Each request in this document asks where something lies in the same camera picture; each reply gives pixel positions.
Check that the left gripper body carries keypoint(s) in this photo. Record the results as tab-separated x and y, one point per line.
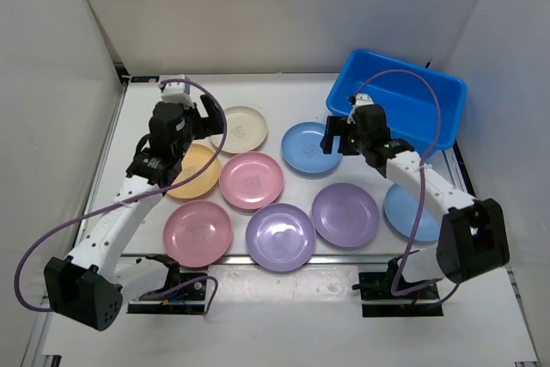
189	127

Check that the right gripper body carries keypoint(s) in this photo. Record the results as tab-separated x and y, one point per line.
358	142

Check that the cream plate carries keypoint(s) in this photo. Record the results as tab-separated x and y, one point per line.
246	129

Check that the yellow plate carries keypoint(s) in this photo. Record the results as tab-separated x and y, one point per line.
196	157

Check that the light blue plate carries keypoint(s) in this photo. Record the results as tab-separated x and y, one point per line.
400	209
301	149

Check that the pink plate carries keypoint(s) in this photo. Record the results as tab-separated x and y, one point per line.
251	180
197	234

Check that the purple plate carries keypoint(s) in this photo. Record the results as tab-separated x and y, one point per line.
345	215
280	237

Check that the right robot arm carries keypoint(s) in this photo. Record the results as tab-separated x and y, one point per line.
472	237

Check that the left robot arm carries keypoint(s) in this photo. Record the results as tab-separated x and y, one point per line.
87	286

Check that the blue plastic bin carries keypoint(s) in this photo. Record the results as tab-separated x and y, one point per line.
406	92

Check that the small black label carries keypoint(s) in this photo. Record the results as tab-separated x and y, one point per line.
144	79

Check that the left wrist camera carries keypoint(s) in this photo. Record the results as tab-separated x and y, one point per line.
177	91

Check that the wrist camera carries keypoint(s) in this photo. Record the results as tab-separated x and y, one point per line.
177	91
358	100

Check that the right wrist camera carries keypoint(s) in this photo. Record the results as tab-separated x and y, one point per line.
358	100

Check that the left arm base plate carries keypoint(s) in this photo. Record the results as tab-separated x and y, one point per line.
183	293

